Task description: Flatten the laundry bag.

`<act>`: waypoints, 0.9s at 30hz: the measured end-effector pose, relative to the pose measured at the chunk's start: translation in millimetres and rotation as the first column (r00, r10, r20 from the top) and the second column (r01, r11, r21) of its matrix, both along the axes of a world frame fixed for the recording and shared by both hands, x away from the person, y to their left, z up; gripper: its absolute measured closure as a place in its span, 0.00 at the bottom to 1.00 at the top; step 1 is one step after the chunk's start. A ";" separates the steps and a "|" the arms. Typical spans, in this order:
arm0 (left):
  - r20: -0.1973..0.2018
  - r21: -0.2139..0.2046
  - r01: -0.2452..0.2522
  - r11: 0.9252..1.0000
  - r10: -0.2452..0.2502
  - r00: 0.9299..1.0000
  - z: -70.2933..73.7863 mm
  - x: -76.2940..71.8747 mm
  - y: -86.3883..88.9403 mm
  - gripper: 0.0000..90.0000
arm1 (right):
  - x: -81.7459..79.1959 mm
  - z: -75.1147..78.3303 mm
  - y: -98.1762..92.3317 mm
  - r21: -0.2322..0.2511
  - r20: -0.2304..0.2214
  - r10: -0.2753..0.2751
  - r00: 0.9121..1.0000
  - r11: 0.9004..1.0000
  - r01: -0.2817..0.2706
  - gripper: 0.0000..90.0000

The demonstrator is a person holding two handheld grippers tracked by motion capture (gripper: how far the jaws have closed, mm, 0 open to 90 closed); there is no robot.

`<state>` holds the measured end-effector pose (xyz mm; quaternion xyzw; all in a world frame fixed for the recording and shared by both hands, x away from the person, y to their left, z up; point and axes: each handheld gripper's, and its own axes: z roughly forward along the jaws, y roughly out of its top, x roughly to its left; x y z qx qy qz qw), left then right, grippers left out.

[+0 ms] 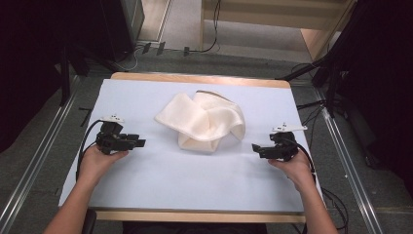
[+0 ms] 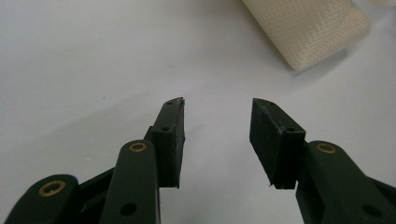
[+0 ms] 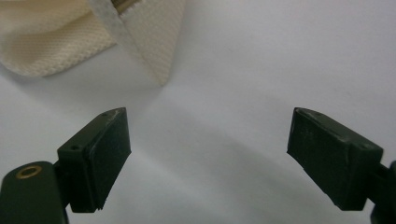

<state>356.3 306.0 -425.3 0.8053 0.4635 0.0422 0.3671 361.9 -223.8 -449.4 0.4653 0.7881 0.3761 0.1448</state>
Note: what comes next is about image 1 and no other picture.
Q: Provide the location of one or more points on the black cabinet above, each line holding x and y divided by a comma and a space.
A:
125, 27

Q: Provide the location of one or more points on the light wooden shelf unit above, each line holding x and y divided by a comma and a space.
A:
276, 16

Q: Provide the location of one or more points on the wooden table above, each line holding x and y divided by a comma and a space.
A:
195, 216

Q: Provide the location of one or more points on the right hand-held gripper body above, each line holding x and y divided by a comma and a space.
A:
283, 146

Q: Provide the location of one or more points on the person's left hand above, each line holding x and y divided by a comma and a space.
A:
95, 164

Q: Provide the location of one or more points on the person's right hand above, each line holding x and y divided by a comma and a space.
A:
293, 170

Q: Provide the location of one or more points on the white towel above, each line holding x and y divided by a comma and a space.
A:
203, 122

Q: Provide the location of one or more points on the black chair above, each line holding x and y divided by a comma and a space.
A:
90, 222

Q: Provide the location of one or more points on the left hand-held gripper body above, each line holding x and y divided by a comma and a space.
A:
110, 138

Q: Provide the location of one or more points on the small black plug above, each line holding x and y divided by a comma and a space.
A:
186, 51
146, 48

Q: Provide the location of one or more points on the pale blue table mat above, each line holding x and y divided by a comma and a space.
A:
181, 182

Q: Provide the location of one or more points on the black metal stand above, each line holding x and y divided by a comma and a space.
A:
331, 87
65, 74

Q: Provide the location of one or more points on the metal floor rail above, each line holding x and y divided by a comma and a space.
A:
35, 162
352, 169

